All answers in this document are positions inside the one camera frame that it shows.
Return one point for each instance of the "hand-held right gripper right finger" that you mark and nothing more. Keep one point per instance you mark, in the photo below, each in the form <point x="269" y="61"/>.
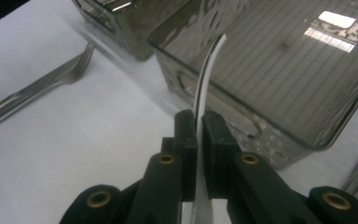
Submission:
<point x="217" y="149"/>

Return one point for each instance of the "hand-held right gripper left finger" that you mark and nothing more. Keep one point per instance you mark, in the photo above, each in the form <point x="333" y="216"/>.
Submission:
<point x="185" y="146"/>

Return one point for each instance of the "white ceramic spoon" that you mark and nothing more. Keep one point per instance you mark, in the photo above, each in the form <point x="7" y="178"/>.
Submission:
<point x="203" y="87"/>

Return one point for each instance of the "clear grey plastic bin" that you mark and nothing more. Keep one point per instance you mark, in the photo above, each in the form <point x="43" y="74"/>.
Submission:
<point x="130" y="34"/>
<point x="276" y="77"/>

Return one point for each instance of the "metal chopstick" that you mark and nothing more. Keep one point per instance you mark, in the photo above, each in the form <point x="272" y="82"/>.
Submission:
<point x="122" y="6"/>

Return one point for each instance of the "metal fork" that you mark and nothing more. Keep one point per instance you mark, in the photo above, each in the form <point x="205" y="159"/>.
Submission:
<point x="43" y="87"/>

